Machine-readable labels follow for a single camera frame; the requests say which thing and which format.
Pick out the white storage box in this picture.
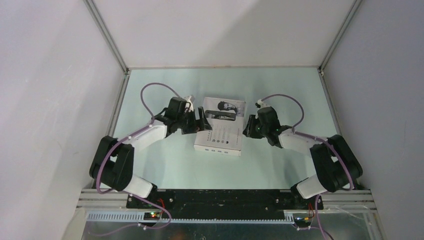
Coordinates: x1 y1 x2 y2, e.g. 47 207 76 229
194 97 246 157

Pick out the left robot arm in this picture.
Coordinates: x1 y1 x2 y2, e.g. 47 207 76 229
89 96 213 199

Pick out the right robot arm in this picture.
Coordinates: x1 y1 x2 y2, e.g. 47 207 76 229
243 106 363 199

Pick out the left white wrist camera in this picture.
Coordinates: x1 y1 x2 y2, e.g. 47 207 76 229
183 95 195 113

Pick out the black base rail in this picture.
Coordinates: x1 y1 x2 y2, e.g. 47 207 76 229
126 189 324 221

